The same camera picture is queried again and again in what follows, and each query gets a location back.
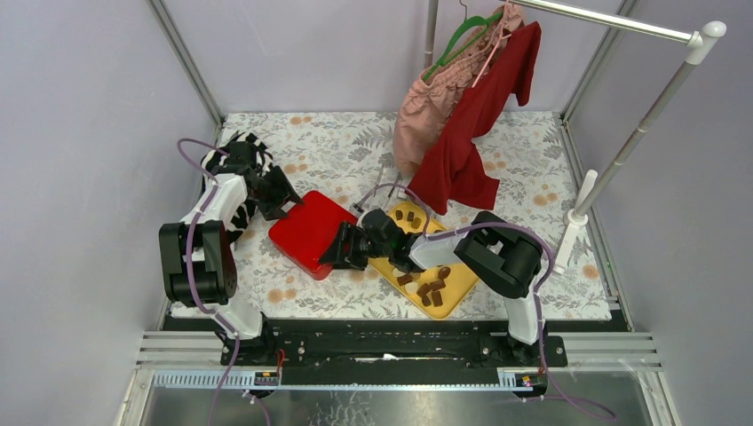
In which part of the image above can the yellow tray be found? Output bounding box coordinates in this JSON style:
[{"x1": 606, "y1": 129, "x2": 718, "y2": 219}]
[{"x1": 369, "y1": 201, "x2": 478, "y2": 320}]

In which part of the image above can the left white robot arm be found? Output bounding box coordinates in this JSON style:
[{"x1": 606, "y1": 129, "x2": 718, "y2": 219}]
[{"x1": 158, "y1": 132, "x2": 303, "y2": 365}]

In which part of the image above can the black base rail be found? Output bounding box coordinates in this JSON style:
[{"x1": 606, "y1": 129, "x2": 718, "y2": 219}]
[{"x1": 139, "y1": 319, "x2": 568, "y2": 387}]

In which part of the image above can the red hanging garment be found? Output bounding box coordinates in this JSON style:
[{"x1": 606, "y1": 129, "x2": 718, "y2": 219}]
[{"x1": 408, "y1": 21, "x2": 542, "y2": 216}]

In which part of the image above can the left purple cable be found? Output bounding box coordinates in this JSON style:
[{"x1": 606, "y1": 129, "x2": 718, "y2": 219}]
[{"x1": 177, "y1": 138, "x2": 272, "y2": 426}]

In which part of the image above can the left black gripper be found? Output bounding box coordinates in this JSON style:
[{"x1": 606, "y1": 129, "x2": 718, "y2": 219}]
[{"x1": 247, "y1": 165, "x2": 304, "y2": 221}]

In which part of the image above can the metal clothes rack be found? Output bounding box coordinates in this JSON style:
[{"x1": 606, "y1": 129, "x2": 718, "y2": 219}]
[{"x1": 420, "y1": 0, "x2": 728, "y2": 274}]

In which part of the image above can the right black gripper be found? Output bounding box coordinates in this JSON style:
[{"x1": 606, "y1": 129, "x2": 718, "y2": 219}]
[{"x1": 318, "y1": 221, "x2": 392, "y2": 272}]

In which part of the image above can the red box lid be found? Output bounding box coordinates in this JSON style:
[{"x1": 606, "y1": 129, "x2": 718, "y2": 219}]
[{"x1": 268, "y1": 191, "x2": 357, "y2": 280}]

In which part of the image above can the pink hanging garment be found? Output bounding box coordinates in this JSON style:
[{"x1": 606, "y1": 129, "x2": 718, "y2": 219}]
[{"x1": 392, "y1": 3, "x2": 525, "y2": 178}]

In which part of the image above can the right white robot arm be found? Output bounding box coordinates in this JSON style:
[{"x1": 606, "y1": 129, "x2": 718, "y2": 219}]
[{"x1": 319, "y1": 209, "x2": 553, "y2": 366}]

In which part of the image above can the zebra striped cloth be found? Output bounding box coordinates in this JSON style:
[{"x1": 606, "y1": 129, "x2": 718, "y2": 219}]
[{"x1": 199, "y1": 131, "x2": 275, "y2": 243}]

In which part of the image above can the green hanger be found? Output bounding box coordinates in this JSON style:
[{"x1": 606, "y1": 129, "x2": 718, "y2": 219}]
[{"x1": 422, "y1": 12, "x2": 506, "y2": 83}]

